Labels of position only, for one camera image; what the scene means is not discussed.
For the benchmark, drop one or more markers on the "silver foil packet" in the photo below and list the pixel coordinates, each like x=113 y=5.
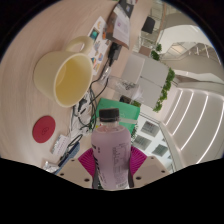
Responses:
x=50 y=166

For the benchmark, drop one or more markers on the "white printed packet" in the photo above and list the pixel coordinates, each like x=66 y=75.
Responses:
x=60 y=144

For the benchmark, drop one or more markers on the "colourful sticker sheet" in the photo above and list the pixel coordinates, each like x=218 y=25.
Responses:
x=98 y=43

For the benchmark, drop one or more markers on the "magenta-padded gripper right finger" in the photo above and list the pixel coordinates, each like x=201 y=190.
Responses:
x=150 y=170

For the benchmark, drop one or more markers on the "black small device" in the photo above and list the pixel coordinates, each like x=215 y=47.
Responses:
x=114 y=51

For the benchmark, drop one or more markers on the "green tote bag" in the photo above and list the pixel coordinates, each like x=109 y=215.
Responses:
x=121 y=111

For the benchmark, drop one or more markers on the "purple drink bottle black cap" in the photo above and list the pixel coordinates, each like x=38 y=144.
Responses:
x=111 y=156

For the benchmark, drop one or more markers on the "clear shaker bottle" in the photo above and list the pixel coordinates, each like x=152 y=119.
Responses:
x=125 y=85

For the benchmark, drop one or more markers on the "open booklet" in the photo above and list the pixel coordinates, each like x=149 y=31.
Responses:
x=120 y=25

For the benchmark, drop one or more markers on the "black chair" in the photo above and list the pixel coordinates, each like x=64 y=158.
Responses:
x=148 y=24

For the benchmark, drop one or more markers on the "flat round red coaster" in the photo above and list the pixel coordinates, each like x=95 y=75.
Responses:
x=43 y=129

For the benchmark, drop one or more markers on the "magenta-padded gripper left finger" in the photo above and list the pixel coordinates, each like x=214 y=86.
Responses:
x=75 y=171

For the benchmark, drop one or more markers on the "pale yellow mug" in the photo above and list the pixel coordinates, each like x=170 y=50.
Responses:
x=63 y=78

